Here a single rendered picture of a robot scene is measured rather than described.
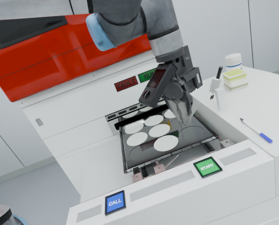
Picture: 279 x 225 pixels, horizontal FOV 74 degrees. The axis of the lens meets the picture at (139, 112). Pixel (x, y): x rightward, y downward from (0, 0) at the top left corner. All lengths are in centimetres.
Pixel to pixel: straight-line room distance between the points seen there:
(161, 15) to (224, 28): 242
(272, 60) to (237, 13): 89
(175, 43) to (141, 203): 39
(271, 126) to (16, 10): 64
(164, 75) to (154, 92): 5
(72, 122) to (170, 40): 76
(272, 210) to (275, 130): 23
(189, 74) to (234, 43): 247
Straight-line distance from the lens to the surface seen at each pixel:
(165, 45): 44
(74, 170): 123
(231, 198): 58
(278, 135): 63
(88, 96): 100
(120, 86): 98
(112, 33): 39
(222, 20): 282
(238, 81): 89
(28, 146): 308
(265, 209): 69
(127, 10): 33
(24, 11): 32
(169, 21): 45
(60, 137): 112
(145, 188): 55
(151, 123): 93
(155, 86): 44
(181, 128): 83
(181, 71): 50
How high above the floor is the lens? 135
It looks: 24 degrees down
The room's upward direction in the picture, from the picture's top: 21 degrees counter-clockwise
